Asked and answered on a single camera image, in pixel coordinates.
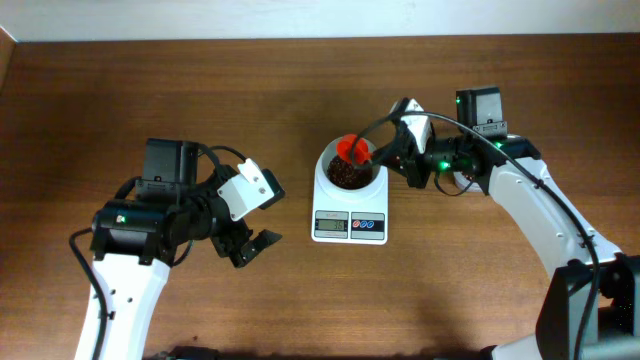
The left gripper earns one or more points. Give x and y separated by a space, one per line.
230 243

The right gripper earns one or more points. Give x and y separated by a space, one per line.
409 163

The orange measuring scoop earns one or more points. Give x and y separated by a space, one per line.
352 149

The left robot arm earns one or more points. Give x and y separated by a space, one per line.
125 284

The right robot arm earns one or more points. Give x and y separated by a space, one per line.
591 309

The white digital kitchen scale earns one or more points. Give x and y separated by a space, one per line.
350 217

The beans in white bowl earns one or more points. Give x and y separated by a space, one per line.
345 176

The clear plastic container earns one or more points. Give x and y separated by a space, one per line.
462 182

